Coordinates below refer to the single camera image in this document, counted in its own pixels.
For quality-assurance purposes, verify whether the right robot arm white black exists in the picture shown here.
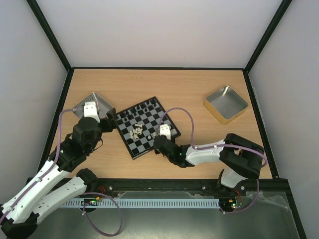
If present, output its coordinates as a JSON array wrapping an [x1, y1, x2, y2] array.
[[154, 133, 267, 195]]

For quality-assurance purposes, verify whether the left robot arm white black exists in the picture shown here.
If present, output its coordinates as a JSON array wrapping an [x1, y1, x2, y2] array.
[[0, 106, 117, 239]]

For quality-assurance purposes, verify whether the pile of white pieces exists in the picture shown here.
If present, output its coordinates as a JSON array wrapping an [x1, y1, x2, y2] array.
[[129, 123, 143, 140]]

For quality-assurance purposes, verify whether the black silver chess board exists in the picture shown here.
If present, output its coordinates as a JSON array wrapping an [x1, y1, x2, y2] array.
[[116, 96, 181, 160]]

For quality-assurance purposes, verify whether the silver embossed tin lid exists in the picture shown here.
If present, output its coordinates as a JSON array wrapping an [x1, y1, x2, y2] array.
[[73, 92, 113, 119]]

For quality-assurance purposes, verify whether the gold square tin box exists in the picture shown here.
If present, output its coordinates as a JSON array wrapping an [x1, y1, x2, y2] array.
[[203, 85, 249, 125]]

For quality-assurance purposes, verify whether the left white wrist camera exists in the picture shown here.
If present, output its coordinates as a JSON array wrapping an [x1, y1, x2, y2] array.
[[83, 101, 100, 123]]

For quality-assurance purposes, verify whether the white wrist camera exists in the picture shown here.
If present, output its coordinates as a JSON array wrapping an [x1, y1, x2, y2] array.
[[83, 101, 100, 123], [159, 124, 171, 140]]

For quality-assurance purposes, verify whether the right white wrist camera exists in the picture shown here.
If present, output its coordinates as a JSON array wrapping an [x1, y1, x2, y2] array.
[[159, 124, 171, 140]]

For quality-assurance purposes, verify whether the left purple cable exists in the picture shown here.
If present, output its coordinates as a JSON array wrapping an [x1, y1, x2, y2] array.
[[0, 107, 124, 236]]

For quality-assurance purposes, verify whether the purple cable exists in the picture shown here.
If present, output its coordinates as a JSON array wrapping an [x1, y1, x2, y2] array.
[[159, 107, 269, 215], [0, 107, 124, 236]]

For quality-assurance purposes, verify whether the light blue slotted cable duct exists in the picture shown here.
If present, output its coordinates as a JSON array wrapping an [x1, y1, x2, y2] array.
[[60, 198, 220, 209]]

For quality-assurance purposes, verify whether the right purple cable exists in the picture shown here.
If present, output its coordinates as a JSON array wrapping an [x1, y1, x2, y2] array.
[[159, 107, 269, 215]]

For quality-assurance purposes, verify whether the black aluminium frame rail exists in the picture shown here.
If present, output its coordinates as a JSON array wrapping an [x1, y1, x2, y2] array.
[[24, 177, 290, 197]]

